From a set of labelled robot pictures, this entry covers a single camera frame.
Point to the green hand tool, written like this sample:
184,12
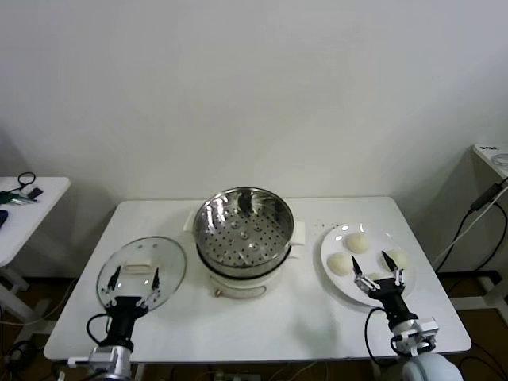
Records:
16,197

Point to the round glass pot lid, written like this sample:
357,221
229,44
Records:
166,254

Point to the white steamed baozi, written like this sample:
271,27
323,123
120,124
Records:
358,242
375,275
401,258
338,264

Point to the white side table with tools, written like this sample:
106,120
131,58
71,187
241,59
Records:
35,214

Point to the white electric cooker base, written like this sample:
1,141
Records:
238,287

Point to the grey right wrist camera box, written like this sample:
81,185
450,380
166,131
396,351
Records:
422,327

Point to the large white round plate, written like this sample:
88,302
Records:
337,285

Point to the small black device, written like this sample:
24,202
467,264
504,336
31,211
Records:
35,193

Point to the dark blue screen device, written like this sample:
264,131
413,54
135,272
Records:
2,218

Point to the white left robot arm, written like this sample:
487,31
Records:
113,376

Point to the perforated steel steamer basket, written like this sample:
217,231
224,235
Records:
242,238

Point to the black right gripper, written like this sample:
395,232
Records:
391,299

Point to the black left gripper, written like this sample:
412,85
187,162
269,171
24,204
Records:
123,317

